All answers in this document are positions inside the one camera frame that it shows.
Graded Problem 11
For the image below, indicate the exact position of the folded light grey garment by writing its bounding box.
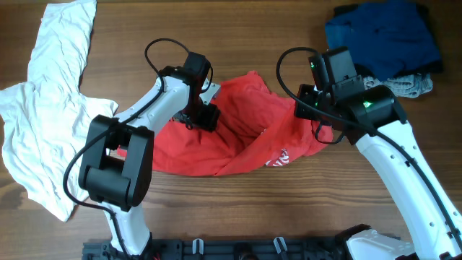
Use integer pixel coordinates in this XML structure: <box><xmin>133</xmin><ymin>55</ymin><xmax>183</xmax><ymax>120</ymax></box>
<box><xmin>363</xmin><ymin>74</ymin><xmax>433</xmax><ymax>98</ymax></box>

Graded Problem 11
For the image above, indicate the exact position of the red printed t-shirt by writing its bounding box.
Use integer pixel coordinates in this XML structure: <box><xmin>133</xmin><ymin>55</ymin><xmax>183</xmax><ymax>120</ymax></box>
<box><xmin>115</xmin><ymin>70</ymin><xmax>334</xmax><ymax>178</ymax></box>

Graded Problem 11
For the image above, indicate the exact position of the left black cable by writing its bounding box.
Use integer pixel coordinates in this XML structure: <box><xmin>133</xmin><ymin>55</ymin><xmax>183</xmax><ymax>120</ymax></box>
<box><xmin>62</xmin><ymin>38</ymin><xmax>214</xmax><ymax>259</ymax></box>

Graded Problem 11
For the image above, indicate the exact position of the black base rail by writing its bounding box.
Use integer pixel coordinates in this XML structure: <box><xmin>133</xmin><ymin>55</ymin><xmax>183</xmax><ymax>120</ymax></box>
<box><xmin>82</xmin><ymin>237</ymin><xmax>352</xmax><ymax>260</ymax></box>

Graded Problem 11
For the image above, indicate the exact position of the white t-shirt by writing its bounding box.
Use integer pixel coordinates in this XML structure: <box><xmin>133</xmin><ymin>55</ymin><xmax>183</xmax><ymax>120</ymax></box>
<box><xmin>1</xmin><ymin>0</ymin><xmax>118</xmax><ymax>222</ymax></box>

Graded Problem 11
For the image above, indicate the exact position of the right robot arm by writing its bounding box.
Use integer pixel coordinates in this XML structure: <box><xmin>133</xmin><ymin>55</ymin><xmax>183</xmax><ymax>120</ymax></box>
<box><xmin>294</xmin><ymin>47</ymin><xmax>461</xmax><ymax>259</ymax></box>

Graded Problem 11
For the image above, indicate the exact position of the black cable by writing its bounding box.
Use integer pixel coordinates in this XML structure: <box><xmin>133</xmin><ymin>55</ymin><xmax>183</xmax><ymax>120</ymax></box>
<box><xmin>62</xmin><ymin>38</ymin><xmax>214</xmax><ymax>259</ymax></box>
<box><xmin>276</xmin><ymin>46</ymin><xmax>462</xmax><ymax>254</ymax></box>

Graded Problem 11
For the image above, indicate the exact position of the folded blue garment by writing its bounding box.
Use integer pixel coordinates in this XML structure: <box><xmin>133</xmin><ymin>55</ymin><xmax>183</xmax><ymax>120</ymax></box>
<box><xmin>324</xmin><ymin>0</ymin><xmax>442</xmax><ymax>82</ymax></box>

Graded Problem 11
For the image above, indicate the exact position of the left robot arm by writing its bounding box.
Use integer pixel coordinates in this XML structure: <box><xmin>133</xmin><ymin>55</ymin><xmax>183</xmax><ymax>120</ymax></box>
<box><xmin>79</xmin><ymin>52</ymin><xmax>220</xmax><ymax>259</ymax></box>

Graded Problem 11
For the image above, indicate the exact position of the right black cable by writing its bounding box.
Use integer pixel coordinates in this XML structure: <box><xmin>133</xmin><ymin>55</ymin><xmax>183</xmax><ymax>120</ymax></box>
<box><xmin>276</xmin><ymin>46</ymin><xmax>462</xmax><ymax>254</ymax></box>

